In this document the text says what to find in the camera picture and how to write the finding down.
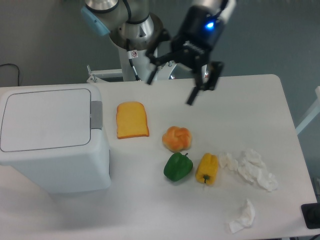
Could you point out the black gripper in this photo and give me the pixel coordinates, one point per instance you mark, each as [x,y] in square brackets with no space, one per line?
[191,47]

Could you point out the white trash can lid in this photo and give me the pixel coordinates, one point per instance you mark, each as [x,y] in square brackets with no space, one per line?
[45,119]

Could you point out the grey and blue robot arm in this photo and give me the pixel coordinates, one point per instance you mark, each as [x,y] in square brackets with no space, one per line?
[104,16]

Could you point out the white trash can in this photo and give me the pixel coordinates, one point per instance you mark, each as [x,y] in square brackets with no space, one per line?
[67,169]

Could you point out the orange toast slice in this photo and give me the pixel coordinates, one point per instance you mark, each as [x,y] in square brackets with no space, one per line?
[131,120]

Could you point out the round knotted bread roll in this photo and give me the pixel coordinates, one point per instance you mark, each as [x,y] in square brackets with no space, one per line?
[177,139]

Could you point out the green bell pepper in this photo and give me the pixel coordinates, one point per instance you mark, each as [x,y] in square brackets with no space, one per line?
[178,166]

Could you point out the small crumpled white tissue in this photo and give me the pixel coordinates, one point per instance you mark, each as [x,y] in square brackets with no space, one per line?
[226,160]

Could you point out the yellow bell pepper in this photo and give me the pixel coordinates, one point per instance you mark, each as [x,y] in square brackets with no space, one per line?
[207,169]

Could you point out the large crumpled white tissue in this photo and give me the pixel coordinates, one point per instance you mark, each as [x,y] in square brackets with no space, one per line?
[253,169]

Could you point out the white table leg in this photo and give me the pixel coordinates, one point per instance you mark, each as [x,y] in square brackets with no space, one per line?
[310,114]

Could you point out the crumpled white tissue near edge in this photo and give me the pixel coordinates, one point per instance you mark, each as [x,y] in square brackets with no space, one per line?
[246,218]

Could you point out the black device at table edge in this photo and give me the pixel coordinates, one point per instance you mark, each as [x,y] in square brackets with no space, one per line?
[311,215]

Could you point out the white metal base frame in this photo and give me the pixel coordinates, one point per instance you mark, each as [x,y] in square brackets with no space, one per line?
[110,73]

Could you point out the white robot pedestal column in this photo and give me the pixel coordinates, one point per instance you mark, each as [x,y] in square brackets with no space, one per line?
[133,39]

